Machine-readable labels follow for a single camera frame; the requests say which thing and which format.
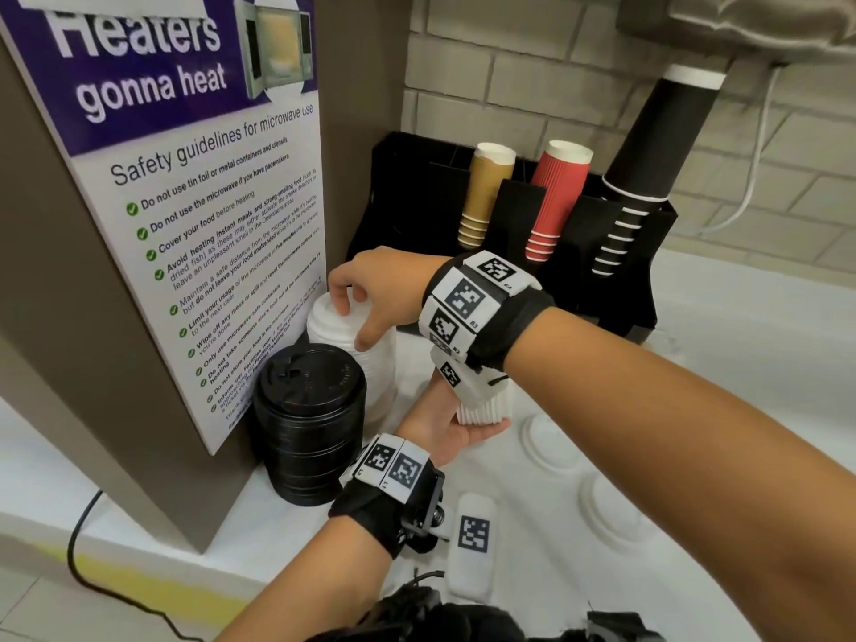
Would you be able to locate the black chest harness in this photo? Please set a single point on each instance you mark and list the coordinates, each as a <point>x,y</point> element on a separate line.
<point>428,625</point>

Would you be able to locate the person's left forearm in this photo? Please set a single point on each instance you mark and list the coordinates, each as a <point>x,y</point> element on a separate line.
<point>314,588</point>

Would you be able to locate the person's right forearm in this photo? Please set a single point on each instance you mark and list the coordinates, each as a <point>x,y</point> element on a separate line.
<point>669,427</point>

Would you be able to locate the grey wall-mounted appliance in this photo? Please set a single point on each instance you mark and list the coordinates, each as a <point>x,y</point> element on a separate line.
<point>735,19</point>

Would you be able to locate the stack of red paper cups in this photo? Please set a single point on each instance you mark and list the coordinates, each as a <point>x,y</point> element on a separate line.
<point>558,200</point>

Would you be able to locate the black left wrist marker band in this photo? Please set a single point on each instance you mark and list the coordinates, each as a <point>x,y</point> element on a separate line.
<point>361,508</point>

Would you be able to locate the microwave safety poster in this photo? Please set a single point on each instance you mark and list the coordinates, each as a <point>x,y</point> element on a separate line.
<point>167,227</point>

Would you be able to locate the stack of black paper cups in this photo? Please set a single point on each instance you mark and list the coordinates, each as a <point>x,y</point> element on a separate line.
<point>662,140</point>

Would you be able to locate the person's left hand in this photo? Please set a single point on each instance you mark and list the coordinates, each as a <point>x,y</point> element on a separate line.
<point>435,427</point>

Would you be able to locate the stack of gold paper cups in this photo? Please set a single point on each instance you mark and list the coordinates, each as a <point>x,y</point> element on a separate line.
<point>485,193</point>

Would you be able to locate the stack of black lids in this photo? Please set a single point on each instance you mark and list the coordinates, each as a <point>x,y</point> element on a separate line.
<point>307,421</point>

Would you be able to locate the black wrist marker band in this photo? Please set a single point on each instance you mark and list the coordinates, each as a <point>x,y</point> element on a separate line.
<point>361,508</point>
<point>508,327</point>

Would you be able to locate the black right wrist marker band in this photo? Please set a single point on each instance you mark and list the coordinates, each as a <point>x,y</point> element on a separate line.
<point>508,327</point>

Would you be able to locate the black cup holder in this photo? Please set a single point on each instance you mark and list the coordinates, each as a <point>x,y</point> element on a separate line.
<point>414,193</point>

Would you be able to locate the person's right hand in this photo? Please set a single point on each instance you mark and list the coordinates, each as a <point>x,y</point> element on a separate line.
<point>394,287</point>

